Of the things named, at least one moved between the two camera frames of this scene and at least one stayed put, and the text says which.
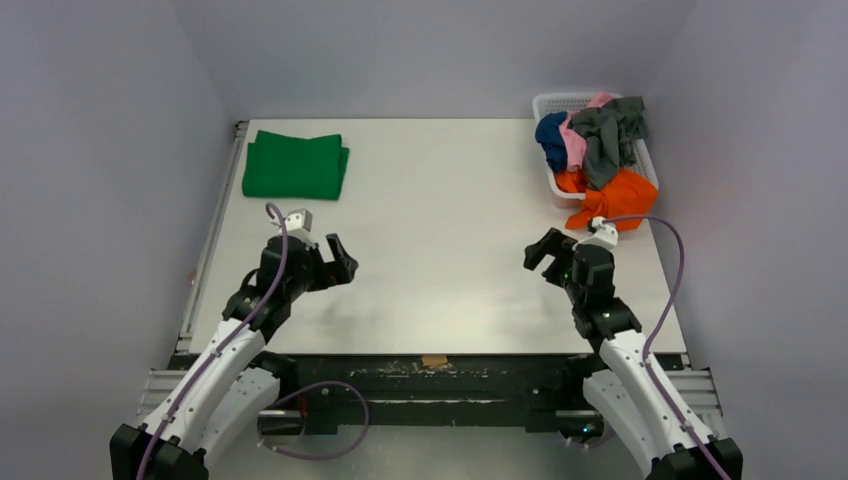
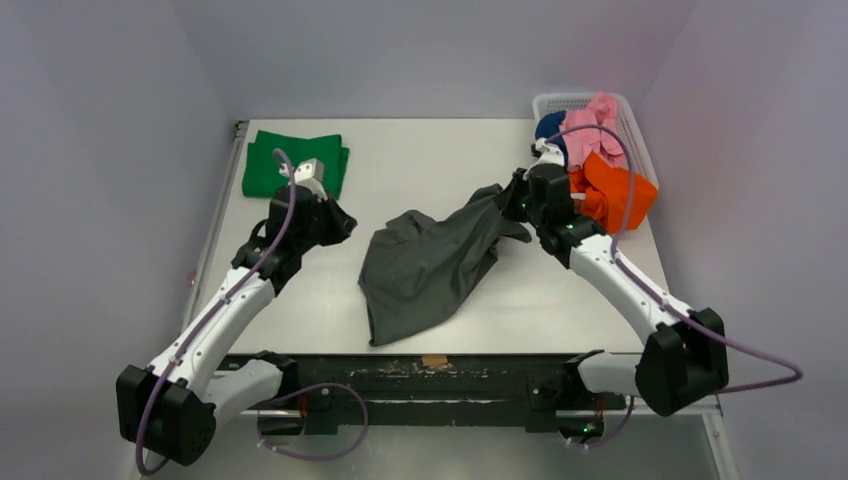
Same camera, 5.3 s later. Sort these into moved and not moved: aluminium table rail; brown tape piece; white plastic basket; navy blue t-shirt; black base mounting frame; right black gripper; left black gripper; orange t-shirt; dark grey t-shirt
Moved: dark grey t-shirt; left black gripper; right black gripper
Not moved: aluminium table rail; navy blue t-shirt; white plastic basket; black base mounting frame; orange t-shirt; brown tape piece
